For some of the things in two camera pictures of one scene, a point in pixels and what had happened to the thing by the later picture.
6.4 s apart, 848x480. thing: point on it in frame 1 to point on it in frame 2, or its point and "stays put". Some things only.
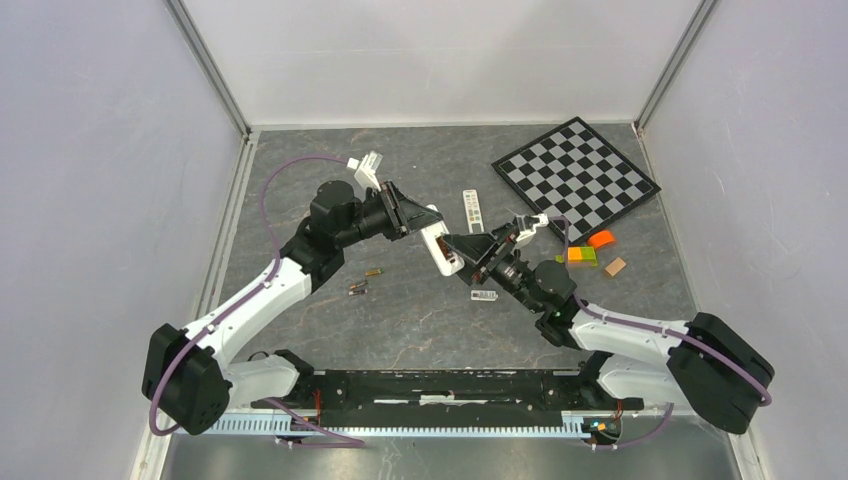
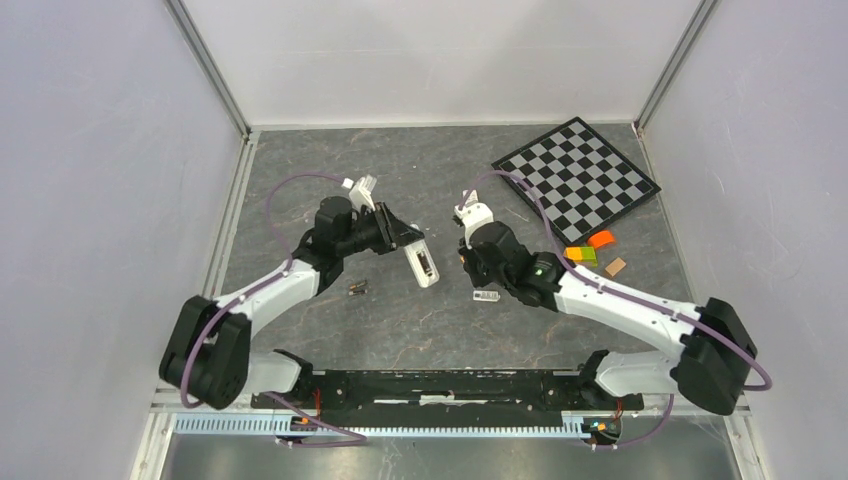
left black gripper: (403, 215) to (392, 235)
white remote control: (448, 262) to (422, 263)
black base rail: (448, 398) stays put
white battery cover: (483, 295) stays put
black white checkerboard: (572, 171) stays put
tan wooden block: (615, 267) stays put
